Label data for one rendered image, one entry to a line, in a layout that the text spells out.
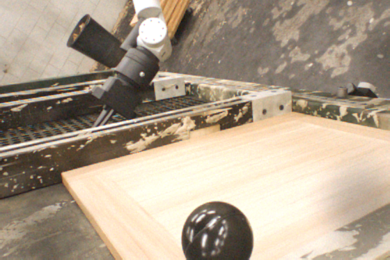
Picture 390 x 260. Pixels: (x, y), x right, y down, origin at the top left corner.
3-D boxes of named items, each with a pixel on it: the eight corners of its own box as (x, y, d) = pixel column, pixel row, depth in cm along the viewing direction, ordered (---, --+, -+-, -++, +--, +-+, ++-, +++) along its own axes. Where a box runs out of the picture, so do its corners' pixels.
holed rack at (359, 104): (373, 106, 79) (373, 103, 79) (364, 109, 77) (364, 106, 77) (115, 68, 218) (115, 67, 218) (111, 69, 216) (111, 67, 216)
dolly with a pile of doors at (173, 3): (198, 4, 400) (170, -21, 379) (179, 45, 386) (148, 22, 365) (168, 16, 449) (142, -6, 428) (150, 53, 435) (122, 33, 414)
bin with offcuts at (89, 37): (134, 39, 503) (93, 9, 469) (118, 71, 489) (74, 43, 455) (118, 44, 545) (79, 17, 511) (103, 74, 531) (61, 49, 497)
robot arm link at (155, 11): (175, 58, 97) (163, 13, 100) (170, 44, 88) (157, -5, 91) (150, 65, 96) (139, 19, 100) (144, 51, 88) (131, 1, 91)
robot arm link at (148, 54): (156, 83, 94) (180, 47, 96) (149, 67, 84) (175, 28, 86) (120, 60, 96) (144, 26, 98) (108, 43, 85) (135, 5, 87)
